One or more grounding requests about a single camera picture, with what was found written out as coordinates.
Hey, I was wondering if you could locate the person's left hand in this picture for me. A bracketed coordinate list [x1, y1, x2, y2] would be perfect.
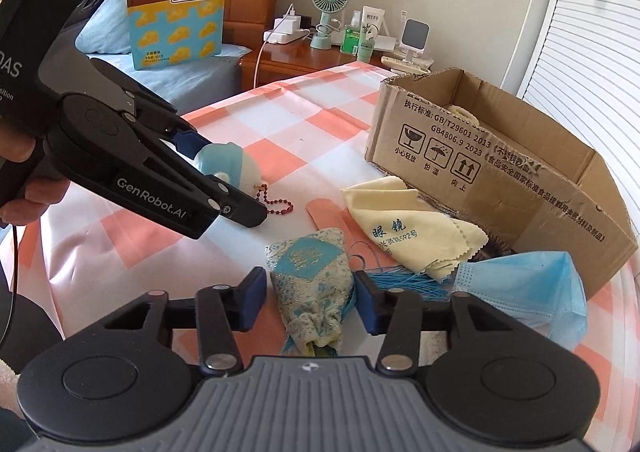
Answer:
[0, 118, 71, 227]

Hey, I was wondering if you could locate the green hand sanitizer bottle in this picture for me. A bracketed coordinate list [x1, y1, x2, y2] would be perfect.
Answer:
[341, 10, 362, 53]

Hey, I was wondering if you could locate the embroidered sachet with blue tassel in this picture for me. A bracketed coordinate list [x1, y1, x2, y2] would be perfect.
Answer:
[265, 227, 458, 354]

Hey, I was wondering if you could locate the brown hair scrunchie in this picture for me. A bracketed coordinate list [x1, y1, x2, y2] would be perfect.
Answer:
[462, 232, 518, 263]

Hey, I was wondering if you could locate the yellow blue snack bag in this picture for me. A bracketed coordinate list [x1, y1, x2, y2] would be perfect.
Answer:
[124, 0, 233, 71]

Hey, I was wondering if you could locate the white standing mirror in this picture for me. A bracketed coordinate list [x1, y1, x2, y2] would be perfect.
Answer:
[401, 18, 432, 59]

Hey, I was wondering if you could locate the white charging cable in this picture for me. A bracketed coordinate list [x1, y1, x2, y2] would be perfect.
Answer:
[254, 4, 297, 89]

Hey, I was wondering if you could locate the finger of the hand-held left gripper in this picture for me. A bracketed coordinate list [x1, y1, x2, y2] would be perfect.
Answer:
[144, 141, 269, 229]
[89, 58, 204, 159]

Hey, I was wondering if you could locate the white louvered wardrobe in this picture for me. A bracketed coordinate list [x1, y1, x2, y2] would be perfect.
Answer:
[515, 0, 640, 215]

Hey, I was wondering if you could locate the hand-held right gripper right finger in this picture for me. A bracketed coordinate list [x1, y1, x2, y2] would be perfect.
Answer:
[354, 271, 518, 377]

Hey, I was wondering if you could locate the white power strip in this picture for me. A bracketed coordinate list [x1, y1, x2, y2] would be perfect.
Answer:
[263, 27, 311, 44]

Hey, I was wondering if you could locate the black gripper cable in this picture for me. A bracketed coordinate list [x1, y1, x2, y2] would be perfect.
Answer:
[0, 225, 21, 348]

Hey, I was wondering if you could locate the blue white plush keychain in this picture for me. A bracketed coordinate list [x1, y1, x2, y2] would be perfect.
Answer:
[194, 141, 294, 218]

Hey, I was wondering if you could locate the wooden nightstand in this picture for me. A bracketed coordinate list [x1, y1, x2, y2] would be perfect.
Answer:
[240, 30, 401, 89]

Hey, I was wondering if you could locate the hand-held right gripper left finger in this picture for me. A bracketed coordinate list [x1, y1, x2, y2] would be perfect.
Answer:
[102, 266, 268, 376]

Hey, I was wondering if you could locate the light blue pillow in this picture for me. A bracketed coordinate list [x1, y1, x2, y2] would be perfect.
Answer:
[75, 0, 133, 56]

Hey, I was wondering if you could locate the light blue bed sheet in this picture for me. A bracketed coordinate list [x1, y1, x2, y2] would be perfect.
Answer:
[85, 43, 252, 106]

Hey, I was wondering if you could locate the blue face mask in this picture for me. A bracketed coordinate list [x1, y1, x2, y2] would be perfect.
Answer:
[452, 251, 589, 352]

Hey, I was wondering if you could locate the orange white checked tablecloth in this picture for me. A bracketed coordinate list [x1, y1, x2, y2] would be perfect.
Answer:
[0, 60, 640, 433]

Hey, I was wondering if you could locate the yellow lens cleaning cloth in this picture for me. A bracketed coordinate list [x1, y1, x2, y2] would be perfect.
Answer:
[341, 176, 489, 283]

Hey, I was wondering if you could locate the cream fabric roll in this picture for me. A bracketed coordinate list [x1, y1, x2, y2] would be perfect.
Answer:
[447, 103, 482, 126]

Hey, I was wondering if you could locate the cardboard box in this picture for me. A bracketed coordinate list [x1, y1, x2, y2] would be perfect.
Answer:
[364, 67, 639, 303]

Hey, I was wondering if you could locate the white remote control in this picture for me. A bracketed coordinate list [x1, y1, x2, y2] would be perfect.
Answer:
[381, 55, 434, 74]

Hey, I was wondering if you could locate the white cosmetic tube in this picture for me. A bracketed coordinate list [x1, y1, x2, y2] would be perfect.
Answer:
[356, 6, 384, 58]

